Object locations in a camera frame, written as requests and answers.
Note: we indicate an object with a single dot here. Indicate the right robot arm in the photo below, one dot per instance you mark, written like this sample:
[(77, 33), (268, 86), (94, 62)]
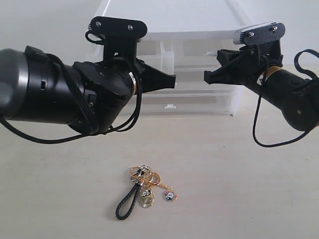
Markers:
[(296, 97)]

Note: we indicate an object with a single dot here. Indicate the gold keychain with black strap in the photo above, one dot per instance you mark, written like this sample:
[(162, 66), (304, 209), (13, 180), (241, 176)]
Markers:
[(144, 179)]

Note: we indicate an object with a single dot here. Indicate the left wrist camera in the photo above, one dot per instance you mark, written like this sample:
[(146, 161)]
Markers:
[(118, 36)]

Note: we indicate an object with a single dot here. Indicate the white plastic drawer cabinet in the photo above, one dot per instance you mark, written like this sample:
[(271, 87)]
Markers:
[(179, 20)]

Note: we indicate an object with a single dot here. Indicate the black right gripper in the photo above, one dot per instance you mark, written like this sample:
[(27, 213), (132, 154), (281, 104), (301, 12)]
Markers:
[(246, 65)]

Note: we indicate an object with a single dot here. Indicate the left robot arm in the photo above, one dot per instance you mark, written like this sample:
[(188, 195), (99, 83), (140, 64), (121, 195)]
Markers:
[(86, 96)]

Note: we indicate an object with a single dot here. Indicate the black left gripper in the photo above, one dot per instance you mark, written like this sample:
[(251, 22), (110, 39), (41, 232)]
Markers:
[(114, 83)]

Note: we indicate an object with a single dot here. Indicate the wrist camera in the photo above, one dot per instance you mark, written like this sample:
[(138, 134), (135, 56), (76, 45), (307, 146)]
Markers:
[(118, 36), (259, 34)]

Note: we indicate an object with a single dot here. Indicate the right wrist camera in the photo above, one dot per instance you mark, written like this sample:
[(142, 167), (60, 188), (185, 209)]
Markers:
[(259, 34)]

